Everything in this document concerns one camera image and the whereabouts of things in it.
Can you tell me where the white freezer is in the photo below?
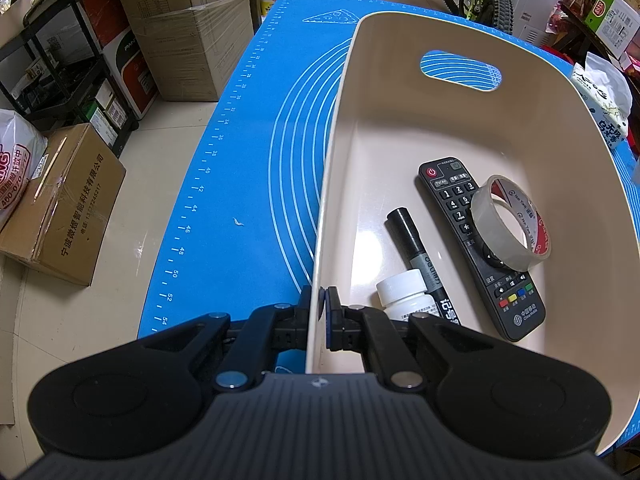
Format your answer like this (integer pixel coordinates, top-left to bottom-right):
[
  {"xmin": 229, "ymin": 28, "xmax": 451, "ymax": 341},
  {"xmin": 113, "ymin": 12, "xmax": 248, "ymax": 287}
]
[{"xmin": 512, "ymin": 0, "xmax": 566, "ymax": 47}]

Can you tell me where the clear tape roll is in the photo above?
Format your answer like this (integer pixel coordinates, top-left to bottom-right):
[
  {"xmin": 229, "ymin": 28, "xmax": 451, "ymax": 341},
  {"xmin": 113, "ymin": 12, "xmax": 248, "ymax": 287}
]
[{"xmin": 470, "ymin": 175, "xmax": 553, "ymax": 272}]

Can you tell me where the blue silicone baking mat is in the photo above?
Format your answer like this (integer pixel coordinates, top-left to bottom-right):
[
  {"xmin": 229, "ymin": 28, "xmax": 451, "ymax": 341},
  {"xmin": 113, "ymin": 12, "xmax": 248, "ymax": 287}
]
[{"xmin": 137, "ymin": 0, "xmax": 640, "ymax": 456}]

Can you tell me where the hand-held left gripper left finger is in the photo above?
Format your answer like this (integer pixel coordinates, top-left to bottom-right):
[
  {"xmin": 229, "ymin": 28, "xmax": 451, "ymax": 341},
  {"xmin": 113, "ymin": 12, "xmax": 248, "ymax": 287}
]
[{"xmin": 135, "ymin": 285, "xmax": 313, "ymax": 394}]

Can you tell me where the red and white appliance box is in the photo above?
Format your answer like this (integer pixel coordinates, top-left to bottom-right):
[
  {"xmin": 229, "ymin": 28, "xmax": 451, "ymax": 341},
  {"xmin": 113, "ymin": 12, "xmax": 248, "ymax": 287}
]
[{"xmin": 81, "ymin": 0, "xmax": 159, "ymax": 122}]

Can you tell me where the black rack cart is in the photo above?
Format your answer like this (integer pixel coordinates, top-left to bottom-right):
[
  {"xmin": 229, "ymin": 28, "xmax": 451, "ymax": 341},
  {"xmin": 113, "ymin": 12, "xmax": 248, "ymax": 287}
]
[{"xmin": 0, "ymin": 0, "xmax": 139, "ymax": 157}]

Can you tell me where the beige plastic storage basket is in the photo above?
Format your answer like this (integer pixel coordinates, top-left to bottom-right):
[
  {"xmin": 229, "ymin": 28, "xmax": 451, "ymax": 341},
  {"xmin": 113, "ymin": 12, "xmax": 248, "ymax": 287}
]
[{"xmin": 304, "ymin": 11, "xmax": 640, "ymax": 457}]

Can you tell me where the white plastic shopping bag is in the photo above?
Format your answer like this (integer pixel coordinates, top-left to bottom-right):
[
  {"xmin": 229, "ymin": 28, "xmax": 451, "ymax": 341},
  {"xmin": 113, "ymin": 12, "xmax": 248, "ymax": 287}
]
[{"xmin": 0, "ymin": 109, "xmax": 49, "ymax": 232}]

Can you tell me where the white tissue pack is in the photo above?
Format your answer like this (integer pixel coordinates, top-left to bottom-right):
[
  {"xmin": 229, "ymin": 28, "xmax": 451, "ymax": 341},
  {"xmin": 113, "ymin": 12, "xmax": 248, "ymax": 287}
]
[{"xmin": 569, "ymin": 52, "xmax": 634, "ymax": 149}]

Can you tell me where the white pill bottle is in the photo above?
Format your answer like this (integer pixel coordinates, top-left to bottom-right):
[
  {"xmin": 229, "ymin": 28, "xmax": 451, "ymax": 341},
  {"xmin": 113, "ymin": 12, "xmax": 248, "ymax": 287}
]
[{"xmin": 375, "ymin": 269, "xmax": 444, "ymax": 322}]

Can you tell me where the taped cardboard box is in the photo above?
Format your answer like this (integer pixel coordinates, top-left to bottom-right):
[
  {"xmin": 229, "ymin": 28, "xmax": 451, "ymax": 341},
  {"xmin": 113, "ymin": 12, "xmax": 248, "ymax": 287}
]
[{"xmin": 0, "ymin": 122, "xmax": 127, "ymax": 287}]

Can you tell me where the green and white carton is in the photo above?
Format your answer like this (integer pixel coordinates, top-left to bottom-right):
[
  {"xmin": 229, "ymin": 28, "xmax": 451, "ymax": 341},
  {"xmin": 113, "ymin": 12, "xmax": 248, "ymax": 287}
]
[{"xmin": 583, "ymin": 0, "xmax": 640, "ymax": 62}]

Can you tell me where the plastic-wrapped cardboard box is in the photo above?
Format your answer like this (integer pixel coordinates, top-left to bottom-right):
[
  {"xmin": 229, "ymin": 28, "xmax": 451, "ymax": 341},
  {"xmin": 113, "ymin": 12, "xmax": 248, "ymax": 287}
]
[{"xmin": 117, "ymin": 0, "xmax": 254, "ymax": 103}]

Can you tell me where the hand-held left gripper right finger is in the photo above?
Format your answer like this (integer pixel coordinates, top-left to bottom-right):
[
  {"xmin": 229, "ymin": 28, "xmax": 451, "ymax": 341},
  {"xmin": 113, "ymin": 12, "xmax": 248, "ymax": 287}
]
[{"xmin": 322, "ymin": 286, "xmax": 507, "ymax": 394}]

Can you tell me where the black marker pen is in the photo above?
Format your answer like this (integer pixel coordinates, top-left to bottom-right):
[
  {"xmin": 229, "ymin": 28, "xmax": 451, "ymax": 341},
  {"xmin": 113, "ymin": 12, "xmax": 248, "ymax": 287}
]
[{"xmin": 384, "ymin": 207, "xmax": 461, "ymax": 327}]

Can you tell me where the black remote control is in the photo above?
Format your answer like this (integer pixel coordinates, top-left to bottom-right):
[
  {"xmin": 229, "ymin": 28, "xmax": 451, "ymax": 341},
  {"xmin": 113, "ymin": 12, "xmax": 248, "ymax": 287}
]
[{"xmin": 418, "ymin": 156, "xmax": 546, "ymax": 343}]

